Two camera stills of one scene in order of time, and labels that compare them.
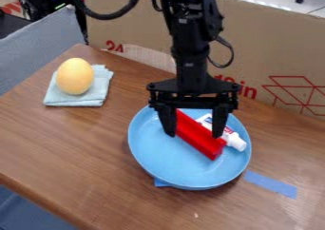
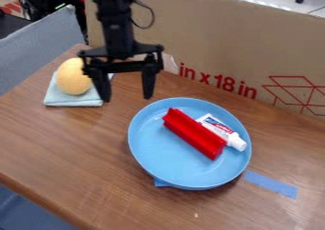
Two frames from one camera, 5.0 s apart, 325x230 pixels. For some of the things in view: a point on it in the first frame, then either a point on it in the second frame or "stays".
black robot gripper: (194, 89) → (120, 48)
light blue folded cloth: (92, 98) stays
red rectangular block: (196, 134) stays
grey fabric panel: (32, 46) stays
